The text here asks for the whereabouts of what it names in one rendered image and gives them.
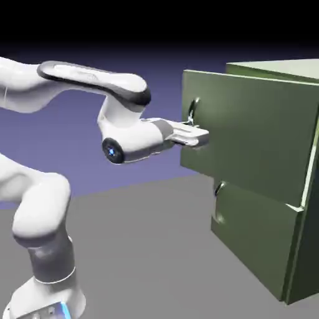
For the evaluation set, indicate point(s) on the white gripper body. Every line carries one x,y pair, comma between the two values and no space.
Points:
189,133

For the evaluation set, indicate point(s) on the large green cabinet door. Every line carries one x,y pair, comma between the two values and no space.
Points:
249,139

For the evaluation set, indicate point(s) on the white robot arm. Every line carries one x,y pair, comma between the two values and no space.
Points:
119,139

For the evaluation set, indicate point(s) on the small green cabinet door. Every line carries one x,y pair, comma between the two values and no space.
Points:
251,234

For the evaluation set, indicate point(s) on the green cabinet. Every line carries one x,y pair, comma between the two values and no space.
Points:
306,249

